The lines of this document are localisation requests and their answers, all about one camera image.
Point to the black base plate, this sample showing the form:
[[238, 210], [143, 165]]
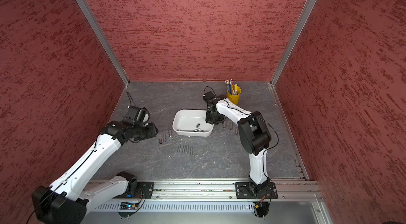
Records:
[[249, 190], [143, 189]]

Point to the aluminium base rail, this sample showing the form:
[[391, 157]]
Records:
[[214, 201]]

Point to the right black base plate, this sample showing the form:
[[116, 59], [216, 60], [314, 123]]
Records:
[[249, 190]]

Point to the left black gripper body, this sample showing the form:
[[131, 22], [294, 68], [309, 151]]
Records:
[[144, 132]]

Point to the chrome sockets in box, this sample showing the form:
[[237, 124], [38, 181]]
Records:
[[197, 129]]

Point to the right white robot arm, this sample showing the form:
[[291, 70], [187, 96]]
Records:
[[254, 137]]

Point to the pencils in cup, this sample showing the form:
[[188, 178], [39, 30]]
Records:
[[231, 88]]

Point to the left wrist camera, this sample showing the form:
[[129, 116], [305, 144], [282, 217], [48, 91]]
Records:
[[137, 116]]

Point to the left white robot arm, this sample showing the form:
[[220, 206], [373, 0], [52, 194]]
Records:
[[65, 201]]

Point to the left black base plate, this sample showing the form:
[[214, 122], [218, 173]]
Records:
[[143, 189]]

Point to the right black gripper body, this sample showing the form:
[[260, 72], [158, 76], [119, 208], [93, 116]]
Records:
[[214, 117]]

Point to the yellow pencil cup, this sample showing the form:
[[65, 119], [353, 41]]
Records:
[[234, 97]]

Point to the white plastic storage box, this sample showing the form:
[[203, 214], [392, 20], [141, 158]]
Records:
[[188, 119]]

